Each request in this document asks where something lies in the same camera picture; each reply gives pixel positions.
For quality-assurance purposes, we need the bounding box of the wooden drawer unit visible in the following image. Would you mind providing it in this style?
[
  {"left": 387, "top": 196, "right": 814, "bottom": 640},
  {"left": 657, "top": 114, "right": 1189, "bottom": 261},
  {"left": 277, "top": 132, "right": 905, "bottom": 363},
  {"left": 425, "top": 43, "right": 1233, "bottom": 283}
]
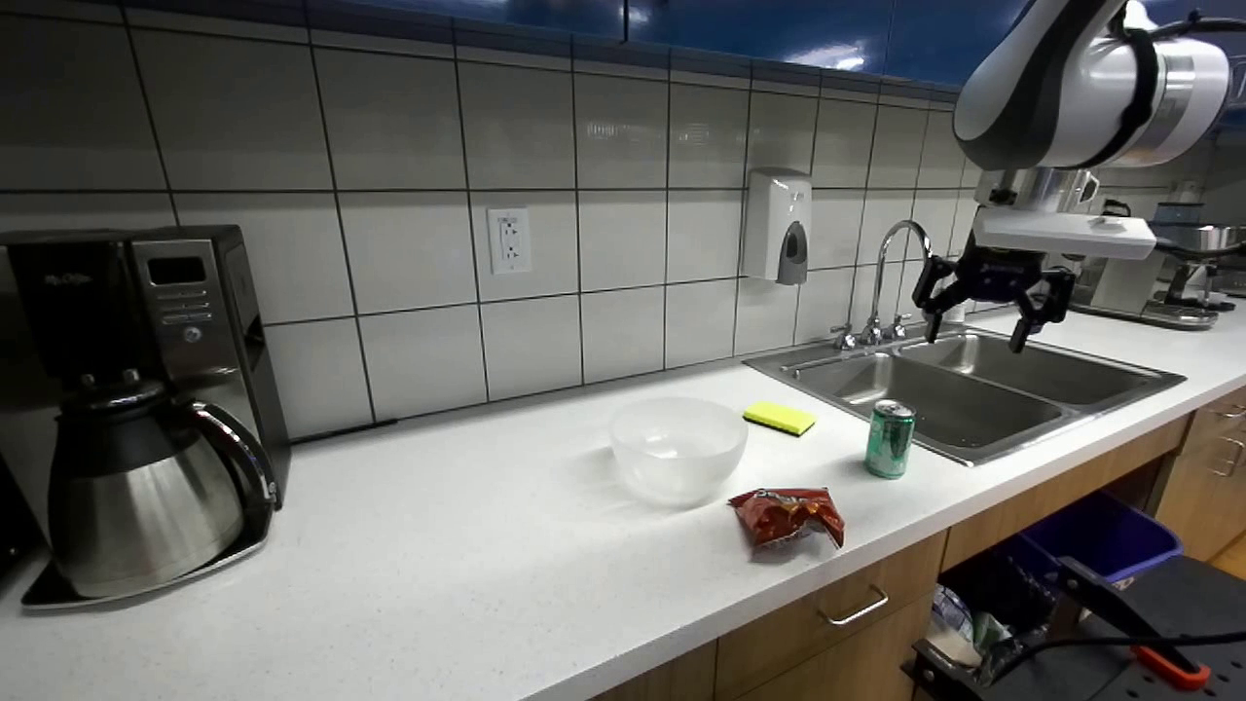
[{"left": 1153, "top": 384, "right": 1246, "bottom": 567}]

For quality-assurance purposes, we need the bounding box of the silver espresso machine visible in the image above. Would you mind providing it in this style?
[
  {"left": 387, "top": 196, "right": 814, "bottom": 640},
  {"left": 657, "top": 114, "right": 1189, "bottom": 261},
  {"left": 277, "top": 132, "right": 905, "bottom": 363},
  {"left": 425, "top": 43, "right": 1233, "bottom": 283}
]
[{"left": 1084, "top": 196, "right": 1244, "bottom": 336}]

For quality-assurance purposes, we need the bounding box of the black coffee maker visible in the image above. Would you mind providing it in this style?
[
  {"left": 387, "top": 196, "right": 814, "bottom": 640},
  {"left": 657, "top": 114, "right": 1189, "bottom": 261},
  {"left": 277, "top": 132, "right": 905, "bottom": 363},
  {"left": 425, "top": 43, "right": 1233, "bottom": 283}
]
[{"left": 0, "top": 223, "right": 297, "bottom": 614}]

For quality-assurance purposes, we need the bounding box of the green soda can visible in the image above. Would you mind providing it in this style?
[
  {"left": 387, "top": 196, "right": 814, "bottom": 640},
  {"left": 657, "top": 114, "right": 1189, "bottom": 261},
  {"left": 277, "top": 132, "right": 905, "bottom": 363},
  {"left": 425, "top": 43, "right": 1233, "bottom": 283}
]
[{"left": 865, "top": 396, "right": 920, "bottom": 484}]

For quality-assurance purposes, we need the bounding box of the silver drawer handle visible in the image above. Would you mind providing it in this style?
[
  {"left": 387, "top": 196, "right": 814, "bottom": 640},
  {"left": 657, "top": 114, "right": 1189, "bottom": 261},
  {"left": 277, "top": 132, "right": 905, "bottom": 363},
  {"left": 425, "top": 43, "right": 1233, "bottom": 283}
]
[{"left": 823, "top": 583, "right": 894, "bottom": 632}]

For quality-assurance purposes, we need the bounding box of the stainless steel coffee carafe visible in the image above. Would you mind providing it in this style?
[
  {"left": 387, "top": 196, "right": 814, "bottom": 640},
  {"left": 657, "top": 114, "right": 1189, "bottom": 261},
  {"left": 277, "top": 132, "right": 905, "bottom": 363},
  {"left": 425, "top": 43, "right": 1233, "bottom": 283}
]
[{"left": 42, "top": 365, "right": 282, "bottom": 605}]

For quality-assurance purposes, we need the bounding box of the black clamp orange handle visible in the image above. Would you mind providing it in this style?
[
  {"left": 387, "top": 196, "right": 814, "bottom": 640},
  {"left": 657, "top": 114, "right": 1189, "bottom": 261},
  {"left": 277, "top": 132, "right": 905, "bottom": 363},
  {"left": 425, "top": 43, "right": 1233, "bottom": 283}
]
[{"left": 1051, "top": 557, "right": 1215, "bottom": 694}]

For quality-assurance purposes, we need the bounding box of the red chip bag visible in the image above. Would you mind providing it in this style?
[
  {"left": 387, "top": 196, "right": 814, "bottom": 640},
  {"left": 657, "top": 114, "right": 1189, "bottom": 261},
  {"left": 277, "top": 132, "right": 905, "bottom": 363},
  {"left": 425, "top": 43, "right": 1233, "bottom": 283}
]
[{"left": 724, "top": 484, "right": 849, "bottom": 553}]

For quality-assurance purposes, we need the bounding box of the yellow sponge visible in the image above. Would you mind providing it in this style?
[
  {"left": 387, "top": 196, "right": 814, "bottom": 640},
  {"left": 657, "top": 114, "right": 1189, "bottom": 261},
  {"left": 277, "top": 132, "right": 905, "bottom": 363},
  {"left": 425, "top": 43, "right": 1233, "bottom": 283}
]
[{"left": 740, "top": 396, "right": 823, "bottom": 439}]

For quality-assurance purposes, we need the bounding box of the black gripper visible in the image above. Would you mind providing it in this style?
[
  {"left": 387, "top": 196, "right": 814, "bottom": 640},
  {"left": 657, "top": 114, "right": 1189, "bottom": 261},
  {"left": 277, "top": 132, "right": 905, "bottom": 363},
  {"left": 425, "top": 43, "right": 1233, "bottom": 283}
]
[{"left": 909, "top": 241, "right": 1084, "bottom": 358}]

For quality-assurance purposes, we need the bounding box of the white wall outlet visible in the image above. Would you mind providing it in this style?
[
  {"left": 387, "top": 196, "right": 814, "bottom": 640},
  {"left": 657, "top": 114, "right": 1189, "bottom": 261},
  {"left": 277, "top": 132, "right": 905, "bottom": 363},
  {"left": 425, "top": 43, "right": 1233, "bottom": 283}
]
[{"left": 488, "top": 206, "right": 536, "bottom": 278}]

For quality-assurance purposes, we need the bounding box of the wooden base cabinet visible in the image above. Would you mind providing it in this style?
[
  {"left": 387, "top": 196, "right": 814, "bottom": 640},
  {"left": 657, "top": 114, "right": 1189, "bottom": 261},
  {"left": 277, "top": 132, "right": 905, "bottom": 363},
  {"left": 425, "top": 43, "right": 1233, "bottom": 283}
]
[{"left": 588, "top": 414, "right": 1197, "bottom": 701}]

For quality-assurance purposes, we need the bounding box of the translucent plastic bowl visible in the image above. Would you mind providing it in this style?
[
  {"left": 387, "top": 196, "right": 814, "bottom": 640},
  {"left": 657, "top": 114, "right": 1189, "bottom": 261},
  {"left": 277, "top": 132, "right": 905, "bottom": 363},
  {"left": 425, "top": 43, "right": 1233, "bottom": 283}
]
[{"left": 606, "top": 393, "right": 752, "bottom": 510}]

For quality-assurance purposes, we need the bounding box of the white wall soap dispenser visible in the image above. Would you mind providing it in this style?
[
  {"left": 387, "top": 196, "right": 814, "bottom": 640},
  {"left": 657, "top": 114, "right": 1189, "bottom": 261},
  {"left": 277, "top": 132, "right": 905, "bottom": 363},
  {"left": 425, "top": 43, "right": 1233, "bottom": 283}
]
[{"left": 740, "top": 171, "right": 818, "bottom": 287}]

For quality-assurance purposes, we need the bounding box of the stainless steel double sink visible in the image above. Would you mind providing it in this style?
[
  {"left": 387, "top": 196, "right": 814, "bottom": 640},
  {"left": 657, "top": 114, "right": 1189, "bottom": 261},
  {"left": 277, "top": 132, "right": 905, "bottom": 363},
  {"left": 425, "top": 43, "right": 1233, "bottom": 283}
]
[{"left": 752, "top": 323, "right": 1190, "bottom": 467}]

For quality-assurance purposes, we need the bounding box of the chrome sink faucet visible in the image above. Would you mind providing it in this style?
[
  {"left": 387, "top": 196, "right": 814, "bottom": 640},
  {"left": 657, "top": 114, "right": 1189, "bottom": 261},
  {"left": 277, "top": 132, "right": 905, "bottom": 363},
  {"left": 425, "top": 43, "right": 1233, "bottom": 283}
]
[{"left": 828, "top": 213, "right": 938, "bottom": 349}]

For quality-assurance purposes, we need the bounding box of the blue plastic bin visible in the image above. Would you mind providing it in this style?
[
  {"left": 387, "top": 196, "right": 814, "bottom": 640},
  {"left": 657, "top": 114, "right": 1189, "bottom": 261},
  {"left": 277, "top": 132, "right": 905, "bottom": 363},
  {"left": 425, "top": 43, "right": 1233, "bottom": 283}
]
[{"left": 1015, "top": 494, "right": 1189, "bottom": 586}]

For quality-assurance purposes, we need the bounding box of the glossy blue wall cabinet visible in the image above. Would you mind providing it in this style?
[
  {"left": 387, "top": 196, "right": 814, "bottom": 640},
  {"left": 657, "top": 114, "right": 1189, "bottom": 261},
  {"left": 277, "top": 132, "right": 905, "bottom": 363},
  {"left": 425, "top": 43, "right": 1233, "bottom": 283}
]
[{"left": 130, "top": 0, "right": 1246, "bottom": 132}]

